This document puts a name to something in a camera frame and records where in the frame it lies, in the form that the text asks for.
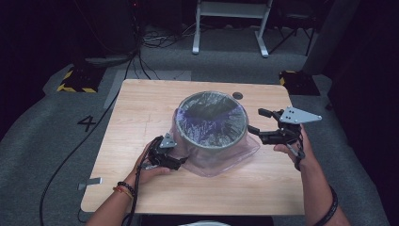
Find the black bead bracelet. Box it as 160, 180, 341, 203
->
117, 181, 136, 198

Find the black right gripper strap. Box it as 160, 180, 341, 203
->
286, 135, 306, 172

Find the green plastic bin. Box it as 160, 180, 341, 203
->
174, 90, 250, 154

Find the red orange string bracelet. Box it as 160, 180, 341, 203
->
112, 186, 135, 201

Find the black tripod stand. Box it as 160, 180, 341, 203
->
268, 12, 316, 57

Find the grey table lever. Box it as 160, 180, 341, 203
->
77, 177, 104, 191

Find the black wristband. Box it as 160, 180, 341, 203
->
311, 186, 339, 226

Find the bundle of floor cables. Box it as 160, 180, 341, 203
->
139, 23, 197, 50

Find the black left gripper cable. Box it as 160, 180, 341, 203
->
123, 136, 164, 226

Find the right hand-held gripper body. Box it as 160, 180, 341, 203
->
270, 106, 323, 146

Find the grey curtain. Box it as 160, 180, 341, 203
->
302, 0, 361, 75

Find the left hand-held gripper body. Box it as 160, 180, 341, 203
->
146, 133, 178, 168

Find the long black floor cable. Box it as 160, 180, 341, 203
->
39, 51, 139, 226

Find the black base with yellow stripes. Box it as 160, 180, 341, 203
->
279, 70, 322, 97
56, 65, 106, 94

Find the white metal stand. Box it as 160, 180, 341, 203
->
191, 0, 274, 58

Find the person's right hand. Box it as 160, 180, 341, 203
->
272, 124, 315, 172

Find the person's left hand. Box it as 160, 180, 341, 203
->
133, 143, 172, 189

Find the purple plastic bag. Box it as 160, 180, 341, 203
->
170, 90, 262, 178

